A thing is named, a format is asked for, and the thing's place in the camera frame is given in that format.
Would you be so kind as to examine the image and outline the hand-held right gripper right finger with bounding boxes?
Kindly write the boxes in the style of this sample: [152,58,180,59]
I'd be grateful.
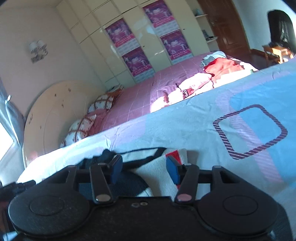
[166,155,234,206]

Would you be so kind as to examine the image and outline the corner wall shelves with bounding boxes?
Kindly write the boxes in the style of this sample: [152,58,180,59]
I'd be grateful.
[193,8,219,44]

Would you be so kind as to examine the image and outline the striped white garment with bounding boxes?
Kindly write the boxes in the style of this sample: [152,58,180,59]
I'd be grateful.
[200,51,228,69]

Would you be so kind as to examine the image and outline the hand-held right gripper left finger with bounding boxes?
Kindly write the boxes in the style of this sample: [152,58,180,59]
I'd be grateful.
[62,155,123,205]

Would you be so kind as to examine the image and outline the purple wall poster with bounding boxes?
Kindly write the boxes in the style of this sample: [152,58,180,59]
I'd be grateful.
[142,0,176,37]
[159,29,193,65]
[121,46,155,84]
[105,18,139,55]

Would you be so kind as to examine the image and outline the red garment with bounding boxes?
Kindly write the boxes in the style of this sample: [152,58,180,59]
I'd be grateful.
[205,57,245,84]

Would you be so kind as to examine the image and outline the blue curtain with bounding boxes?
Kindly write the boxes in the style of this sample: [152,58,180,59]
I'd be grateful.
[0,79,26,149]

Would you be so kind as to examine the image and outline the cream round headboard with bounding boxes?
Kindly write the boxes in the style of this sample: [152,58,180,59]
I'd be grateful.
[22,80,107,169]

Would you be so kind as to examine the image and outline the cream wardrobe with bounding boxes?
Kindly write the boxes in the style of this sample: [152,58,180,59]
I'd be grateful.
[55,0,210,91]

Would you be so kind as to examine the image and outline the brown wooden door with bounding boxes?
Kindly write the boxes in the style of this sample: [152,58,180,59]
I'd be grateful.
[196,0,251,55]

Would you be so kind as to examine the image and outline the wooden desk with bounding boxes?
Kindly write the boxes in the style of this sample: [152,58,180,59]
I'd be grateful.
[250,44,295,67]

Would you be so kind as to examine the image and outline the patterned pillow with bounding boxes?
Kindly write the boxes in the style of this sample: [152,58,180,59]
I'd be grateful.
[87,93,115,114]
[60,113,97,148]

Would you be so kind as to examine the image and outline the pink quilt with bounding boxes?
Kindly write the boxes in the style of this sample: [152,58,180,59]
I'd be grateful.
[87,51,258,138]

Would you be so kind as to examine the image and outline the window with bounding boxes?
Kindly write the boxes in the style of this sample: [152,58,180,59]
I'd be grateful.
[0,120,15,163]

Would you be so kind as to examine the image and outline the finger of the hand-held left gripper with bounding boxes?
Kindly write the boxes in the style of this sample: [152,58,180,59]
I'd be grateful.
[3,180,37,197]

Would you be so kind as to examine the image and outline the striped knit sweater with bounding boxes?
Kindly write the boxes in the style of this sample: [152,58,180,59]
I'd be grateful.
[76,147,200,200]

